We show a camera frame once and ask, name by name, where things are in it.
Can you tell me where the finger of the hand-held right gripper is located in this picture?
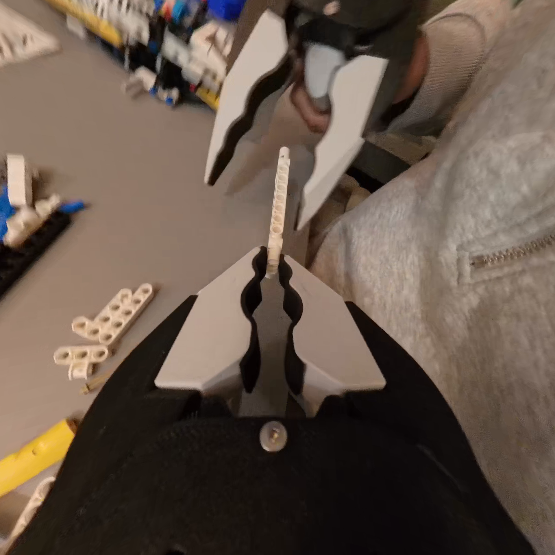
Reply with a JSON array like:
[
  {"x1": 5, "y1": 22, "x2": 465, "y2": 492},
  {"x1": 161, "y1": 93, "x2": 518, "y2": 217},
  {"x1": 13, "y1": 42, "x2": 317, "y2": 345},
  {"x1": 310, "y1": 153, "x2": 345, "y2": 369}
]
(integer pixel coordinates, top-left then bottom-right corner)
[
  {"x1": 294, "y1": 55, "x2": 389, "y2": 232},
  {"x1": 203, "y1": 9, "x2": 291, "y2": 188}
]

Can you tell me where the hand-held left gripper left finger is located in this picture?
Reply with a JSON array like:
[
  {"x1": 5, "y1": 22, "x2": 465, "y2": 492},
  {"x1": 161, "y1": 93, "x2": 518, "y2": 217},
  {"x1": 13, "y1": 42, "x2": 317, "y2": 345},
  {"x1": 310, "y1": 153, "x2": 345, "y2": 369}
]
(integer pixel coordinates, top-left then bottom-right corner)
[{"x1": 154, "y1": 246, "x2": 267, "y2": 417}]

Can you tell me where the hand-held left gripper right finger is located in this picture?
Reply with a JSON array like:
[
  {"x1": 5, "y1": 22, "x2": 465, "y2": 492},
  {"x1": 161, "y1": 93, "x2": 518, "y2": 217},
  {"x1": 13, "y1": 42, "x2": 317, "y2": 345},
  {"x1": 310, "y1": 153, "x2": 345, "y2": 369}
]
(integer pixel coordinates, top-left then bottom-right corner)
[{"x1": 280, "y1": 254, "x2": 387, "y2": 418}]

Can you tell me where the person's right forearm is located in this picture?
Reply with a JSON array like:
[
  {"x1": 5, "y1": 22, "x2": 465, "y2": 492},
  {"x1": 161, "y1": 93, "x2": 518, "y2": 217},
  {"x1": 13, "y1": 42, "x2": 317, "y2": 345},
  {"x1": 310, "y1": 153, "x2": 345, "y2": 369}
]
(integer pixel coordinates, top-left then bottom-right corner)
[{"x1": 390, "y1": 11, "x2": 491, "y2": 135}]

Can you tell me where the partly built lego model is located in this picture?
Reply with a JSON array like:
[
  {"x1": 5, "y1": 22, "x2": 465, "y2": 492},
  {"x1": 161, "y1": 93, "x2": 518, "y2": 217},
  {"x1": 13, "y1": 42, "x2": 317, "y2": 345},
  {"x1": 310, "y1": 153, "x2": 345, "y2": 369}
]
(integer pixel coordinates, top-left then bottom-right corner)
[{"x1": 43, "y1": 0, "x2": 243, "y2": 111}]

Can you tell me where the wide white angled lego beam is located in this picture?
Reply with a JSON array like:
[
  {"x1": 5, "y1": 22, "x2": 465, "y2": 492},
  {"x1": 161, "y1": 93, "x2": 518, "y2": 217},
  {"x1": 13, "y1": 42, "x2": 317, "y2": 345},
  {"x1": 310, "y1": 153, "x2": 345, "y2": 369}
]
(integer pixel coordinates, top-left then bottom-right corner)
[{"x1": 71, "y1": 283, "x2": 155, "y2": 345}]

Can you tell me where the long black lego beam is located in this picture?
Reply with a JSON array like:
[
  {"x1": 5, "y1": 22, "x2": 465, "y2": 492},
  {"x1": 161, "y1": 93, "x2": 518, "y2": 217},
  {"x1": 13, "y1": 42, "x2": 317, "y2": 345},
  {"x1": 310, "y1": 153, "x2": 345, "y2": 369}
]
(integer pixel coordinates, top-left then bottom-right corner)
[{"x1": 0, "y1": 212, "x2": 72, "y2": 295}]

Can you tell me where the yellow lego panel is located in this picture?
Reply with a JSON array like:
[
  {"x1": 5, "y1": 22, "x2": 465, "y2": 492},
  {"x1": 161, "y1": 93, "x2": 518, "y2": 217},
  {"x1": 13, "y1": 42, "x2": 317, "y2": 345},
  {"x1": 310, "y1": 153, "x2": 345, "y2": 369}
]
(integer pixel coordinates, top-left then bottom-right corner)
[{"x1": 0, "y1": 417, "x2": 79, "y2": 498}]

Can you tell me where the pile of small lego parts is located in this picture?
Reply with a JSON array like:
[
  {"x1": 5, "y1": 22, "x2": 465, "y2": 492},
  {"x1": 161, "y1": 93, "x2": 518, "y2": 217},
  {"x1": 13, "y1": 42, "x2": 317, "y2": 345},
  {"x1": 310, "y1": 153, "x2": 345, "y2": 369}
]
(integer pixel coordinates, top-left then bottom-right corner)
[{"x1": 0, "y1": 154, "x2": 85, "y2": 248}]

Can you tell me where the white lego block with pins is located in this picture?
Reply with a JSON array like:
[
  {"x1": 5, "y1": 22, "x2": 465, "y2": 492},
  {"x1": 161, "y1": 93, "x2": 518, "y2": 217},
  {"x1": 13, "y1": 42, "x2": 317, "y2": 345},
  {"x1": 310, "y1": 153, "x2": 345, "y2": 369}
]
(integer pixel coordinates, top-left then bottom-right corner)
[{"x1": 6, "y1": 154, "x2": 36, "y2": 206}]

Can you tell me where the person's right hand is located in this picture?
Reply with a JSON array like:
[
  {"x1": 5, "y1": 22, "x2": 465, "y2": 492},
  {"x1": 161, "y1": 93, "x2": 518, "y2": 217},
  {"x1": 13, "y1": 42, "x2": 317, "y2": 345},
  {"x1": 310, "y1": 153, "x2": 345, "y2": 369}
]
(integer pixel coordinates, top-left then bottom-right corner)
[{"x1": 290, "y1": 82, "x2": 332, "y2": 134}]

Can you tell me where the zebra striped sticker sheet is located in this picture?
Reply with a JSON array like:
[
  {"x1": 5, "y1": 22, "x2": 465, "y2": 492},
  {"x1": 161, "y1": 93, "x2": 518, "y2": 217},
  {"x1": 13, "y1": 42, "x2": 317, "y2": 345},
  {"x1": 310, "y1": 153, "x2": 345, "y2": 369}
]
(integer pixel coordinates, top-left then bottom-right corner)
[{"x1": 0, "y1": 4, "x2": 60, "y2": 66}]

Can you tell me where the long white lego beam frame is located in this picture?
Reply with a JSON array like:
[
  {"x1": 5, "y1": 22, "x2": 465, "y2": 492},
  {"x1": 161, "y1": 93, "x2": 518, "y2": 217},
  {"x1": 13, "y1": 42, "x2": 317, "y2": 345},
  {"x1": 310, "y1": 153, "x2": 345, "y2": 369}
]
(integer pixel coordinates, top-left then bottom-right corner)
[{"x1": 6, "y1": 476, "x2": 57, "y2": 545}]

